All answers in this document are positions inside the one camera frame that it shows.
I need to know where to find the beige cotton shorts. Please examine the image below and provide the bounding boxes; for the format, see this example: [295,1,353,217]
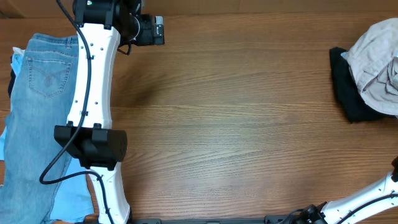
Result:
[341,18,397,116]

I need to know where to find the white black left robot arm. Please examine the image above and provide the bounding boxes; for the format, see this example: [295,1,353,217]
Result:
[54,0,165,223]

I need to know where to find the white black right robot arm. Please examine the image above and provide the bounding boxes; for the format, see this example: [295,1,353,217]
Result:
[291,159,397,224]

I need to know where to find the light blue denim jeans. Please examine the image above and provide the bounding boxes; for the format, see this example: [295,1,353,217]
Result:
[1,34,78,223]

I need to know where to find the white garment under jeans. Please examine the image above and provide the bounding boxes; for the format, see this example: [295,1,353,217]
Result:
[12,47,25,57]

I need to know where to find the light blue shirt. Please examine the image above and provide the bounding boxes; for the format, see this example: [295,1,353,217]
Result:
[8,54,94,223]

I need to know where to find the folded black garment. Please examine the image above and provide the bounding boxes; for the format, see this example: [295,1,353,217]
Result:
[329,47,389,123]

